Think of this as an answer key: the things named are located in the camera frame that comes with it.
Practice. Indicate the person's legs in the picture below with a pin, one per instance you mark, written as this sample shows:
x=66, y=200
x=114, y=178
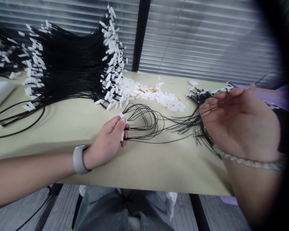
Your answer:
x=115, y=211

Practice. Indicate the pile of loose white tags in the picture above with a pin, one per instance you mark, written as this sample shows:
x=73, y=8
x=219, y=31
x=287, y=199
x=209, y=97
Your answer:
x=163, y=97

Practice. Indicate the black window post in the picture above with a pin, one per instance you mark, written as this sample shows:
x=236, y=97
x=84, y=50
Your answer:
x=141, y=33

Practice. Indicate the small white round lump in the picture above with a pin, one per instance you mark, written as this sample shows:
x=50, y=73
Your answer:
x=193, y=82

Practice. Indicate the tan rubber band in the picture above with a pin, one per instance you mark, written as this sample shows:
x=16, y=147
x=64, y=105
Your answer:
x=137, y=72

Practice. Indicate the black table leg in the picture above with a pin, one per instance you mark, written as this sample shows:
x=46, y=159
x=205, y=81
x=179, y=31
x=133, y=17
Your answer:
x=207, y=214

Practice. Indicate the orange rubber bands among tags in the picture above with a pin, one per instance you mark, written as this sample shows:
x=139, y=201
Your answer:
x=144, y=90

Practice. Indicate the person's right hand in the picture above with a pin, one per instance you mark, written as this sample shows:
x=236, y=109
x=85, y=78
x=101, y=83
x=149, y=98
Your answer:
x=243, y=130

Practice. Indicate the person's left hand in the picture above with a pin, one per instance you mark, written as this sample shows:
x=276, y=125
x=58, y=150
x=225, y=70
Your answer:
x=103, y=144

